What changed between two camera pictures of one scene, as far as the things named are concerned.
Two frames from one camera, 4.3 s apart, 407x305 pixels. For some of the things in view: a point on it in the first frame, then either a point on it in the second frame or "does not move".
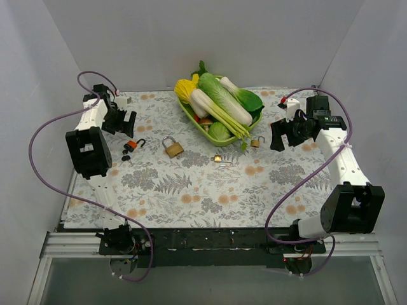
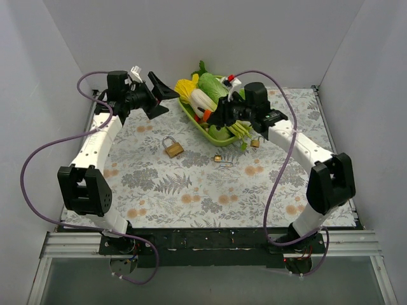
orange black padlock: x=131 y=145 -> x=206 y=114
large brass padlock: x=173 y=150 does not move
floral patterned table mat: x=165 y=173 does not move
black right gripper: x=287 y=132 -> x=223 y=110
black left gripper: x=120 y=121 -> x=152 y=98
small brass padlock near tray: x=255 y=143 does not move
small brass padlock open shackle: x=218 y=158 does not move
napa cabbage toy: x=210 y=84 does not move
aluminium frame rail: x=85 y=245 does not move
